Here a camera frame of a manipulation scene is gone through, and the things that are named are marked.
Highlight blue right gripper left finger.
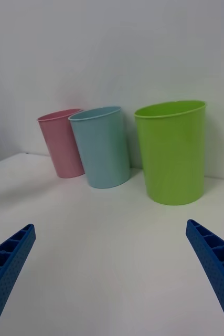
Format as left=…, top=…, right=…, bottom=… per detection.
left=0, top=223, right=37, bottom=336

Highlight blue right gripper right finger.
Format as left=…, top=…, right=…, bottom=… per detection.
left=185, top=219, right=224, bottom=336

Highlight green plastic waste bin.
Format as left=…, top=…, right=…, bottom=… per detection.
left=134, top=99, right=208, bottom=206

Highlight pale blue plastic waste bin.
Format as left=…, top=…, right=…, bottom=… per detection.
left=68, top=106, right=131, bottom=189

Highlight pink plastic waste bin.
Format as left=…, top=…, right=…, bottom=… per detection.
left=36, top=108, right=86, bottom=179

